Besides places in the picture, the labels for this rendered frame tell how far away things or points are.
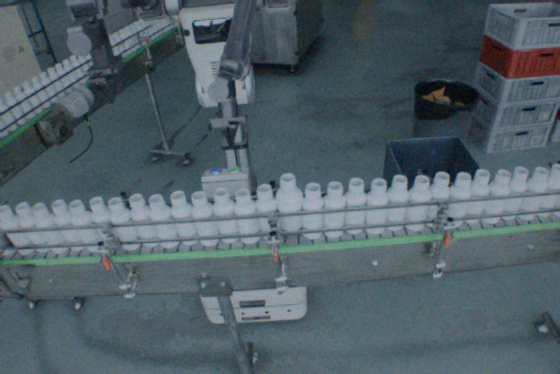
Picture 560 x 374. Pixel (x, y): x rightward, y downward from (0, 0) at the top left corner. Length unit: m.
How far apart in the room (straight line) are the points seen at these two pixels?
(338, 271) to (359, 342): 0.93
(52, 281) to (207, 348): 0.99
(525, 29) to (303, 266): 2.43
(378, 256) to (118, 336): 1.57
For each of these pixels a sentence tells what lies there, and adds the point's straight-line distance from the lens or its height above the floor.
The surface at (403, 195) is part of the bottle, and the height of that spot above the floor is 1.13.
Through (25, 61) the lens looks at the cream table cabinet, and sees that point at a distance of 5.16.
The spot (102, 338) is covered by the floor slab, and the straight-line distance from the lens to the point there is 2.35.
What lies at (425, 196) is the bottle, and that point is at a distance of 1.07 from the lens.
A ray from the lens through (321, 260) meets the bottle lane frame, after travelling 1.13.
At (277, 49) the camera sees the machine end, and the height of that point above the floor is 0.30.
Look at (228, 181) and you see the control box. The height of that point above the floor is 1.10.
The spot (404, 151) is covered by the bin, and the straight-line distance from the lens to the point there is 1.67.
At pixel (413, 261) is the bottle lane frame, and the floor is 0.90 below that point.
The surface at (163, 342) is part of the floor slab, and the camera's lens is 2.20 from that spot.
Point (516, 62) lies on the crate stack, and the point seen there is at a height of 0.79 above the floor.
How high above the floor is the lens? 1.79
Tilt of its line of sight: 38 degrees down
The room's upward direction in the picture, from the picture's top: 4 degrees counter-clockwise
